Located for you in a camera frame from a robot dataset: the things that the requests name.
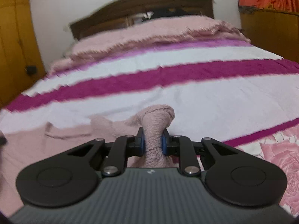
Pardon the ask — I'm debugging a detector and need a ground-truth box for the pink knit cardigan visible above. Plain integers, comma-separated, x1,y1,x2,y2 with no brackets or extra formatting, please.
0,104,181,217

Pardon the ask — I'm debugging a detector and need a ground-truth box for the floral striped bed sheet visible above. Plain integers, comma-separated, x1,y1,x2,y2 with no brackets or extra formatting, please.
1,39,298,216

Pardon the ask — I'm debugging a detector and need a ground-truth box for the pink folded blanket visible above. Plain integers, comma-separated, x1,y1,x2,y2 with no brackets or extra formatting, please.
49,15,250,75

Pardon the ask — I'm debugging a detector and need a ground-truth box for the black wardrobe knob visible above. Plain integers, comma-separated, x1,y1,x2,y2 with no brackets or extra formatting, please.
26,65,37,76

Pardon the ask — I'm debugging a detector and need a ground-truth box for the yellow wooden wardrobe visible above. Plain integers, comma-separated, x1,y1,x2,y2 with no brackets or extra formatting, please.
1,0,46,107

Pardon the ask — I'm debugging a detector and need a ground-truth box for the dark wooden headboard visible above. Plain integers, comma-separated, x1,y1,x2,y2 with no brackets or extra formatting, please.
70,0,214,40

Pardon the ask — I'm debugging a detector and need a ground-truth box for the wooden side cabinet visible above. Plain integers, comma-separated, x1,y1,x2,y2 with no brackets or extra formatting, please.
239,7,298,62

